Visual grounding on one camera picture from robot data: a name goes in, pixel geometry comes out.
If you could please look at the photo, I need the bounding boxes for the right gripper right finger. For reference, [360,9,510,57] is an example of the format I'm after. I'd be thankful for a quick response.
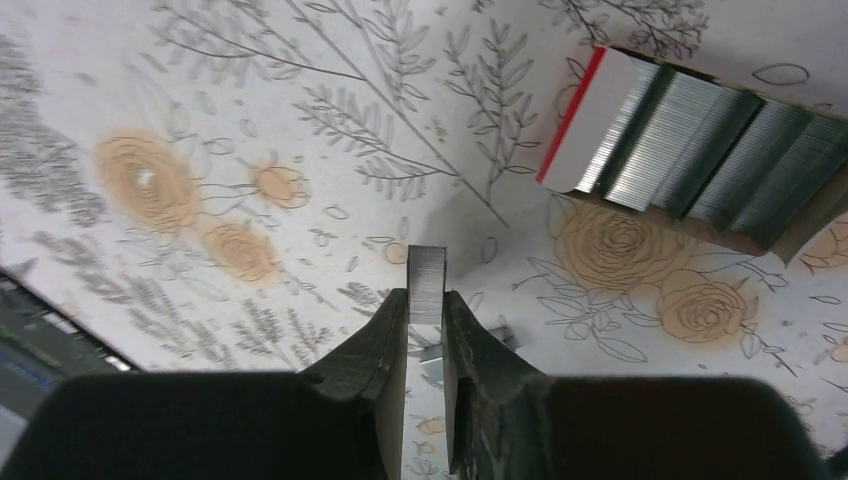
[442,291,832,479]

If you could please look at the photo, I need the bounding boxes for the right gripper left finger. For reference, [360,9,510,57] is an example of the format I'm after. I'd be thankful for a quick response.
[1,288,408,479]

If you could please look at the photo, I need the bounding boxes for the staple strip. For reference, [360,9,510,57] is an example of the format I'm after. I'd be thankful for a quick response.
[407,245,447,325]
[410,326,521,364]

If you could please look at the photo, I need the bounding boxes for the floral table mat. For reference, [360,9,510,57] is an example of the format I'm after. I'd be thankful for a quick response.
[1,1,847,457]

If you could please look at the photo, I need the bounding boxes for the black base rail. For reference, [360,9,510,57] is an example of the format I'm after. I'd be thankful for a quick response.
[1,272,140,420]

